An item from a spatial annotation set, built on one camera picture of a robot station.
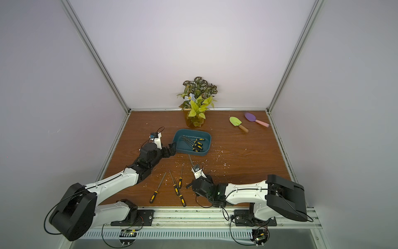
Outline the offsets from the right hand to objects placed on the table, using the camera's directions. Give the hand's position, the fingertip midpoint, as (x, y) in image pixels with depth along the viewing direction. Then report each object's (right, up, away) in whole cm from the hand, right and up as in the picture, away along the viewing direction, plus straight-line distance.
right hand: (194, 178), depth 81 cm
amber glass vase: (-1, +30, +28) cm, 42 cm away
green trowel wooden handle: (+29, +30, +33) cm, 54 cm away
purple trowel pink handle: (+42, +33, +34) cm, 64 cm away
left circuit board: (-32, -25, -8) cm, 41 cm away
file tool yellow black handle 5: (-6, -11, -3) cm, 12 cm away
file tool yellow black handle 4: (-11, -6, +2) cm, 12 cm away
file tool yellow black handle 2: (+2, +16, +19) cm, 25 cm away
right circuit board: (+31, -23, -11) cm, 40 cm away
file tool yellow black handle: (+2, +19, +22) cm, 29 cm away
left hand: (-13, +19, +5) cm, 24 cm away
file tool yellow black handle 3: (-3, +6, +12) cm, 14 cm away
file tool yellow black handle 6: (-8, -3, +3) cm, 9 cm away
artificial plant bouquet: (+1, +47, +16) cm, 49 cm away
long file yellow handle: (-22, -9, -1) cm, 24 cm away
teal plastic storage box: (-8, +14, +18) cm, 24 cm away
